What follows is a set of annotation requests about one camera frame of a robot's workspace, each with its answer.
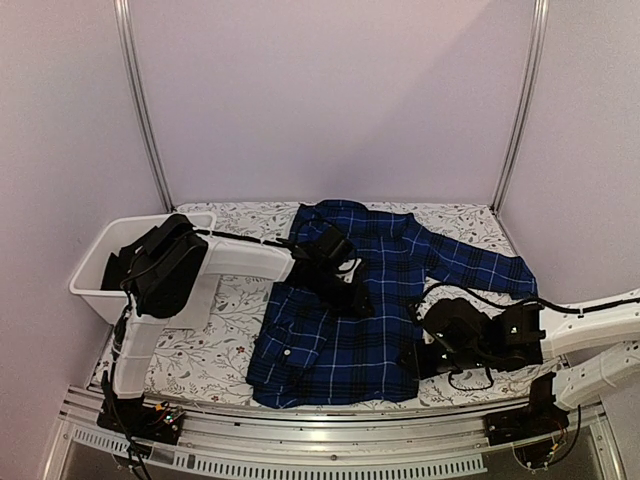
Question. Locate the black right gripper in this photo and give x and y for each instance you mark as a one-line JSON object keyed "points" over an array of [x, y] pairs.
{"points": [[422, 368]]}

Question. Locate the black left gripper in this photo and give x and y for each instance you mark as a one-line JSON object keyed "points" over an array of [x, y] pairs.
{"points": [[353, 307]]}

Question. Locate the blue plaid long sleeve shirt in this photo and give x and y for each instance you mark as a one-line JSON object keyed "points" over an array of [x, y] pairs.
{"points": [[333, 332]]}

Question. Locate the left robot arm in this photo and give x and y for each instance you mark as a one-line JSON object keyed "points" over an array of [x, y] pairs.
{"points": [[171, 270]]}

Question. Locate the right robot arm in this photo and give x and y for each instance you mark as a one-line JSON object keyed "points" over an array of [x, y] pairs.
{"points": [[534, 331]]}

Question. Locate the floral patterned table cloth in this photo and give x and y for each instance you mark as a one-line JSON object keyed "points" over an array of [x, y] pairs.
{"points": [[211, 363]]}

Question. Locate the black shirt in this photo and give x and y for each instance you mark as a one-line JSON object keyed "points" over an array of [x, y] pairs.
{"points": [[116, 270]]}

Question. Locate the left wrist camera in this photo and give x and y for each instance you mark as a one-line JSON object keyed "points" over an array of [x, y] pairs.
{"points": [[332, 247]]}

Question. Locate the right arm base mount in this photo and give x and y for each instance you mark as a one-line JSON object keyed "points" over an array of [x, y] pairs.
{"points": [[539, 417]]}

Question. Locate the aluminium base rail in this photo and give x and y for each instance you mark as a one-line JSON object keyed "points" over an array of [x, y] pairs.
{"points": [[221, 441]]}

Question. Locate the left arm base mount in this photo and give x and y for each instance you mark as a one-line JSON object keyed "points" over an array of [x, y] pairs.
{"points": [[159, 423]]}

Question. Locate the right aluminium frame post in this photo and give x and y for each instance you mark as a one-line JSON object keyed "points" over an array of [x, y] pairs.
{"points": [[526, 95]]}

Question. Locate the aluminium frame post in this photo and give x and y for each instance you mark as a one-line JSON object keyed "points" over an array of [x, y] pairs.
{"points": [[526, 95], [124, 23]]}

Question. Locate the left aluminium frame post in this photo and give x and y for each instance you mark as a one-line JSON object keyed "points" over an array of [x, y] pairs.
{"points": [[124, 23]]}

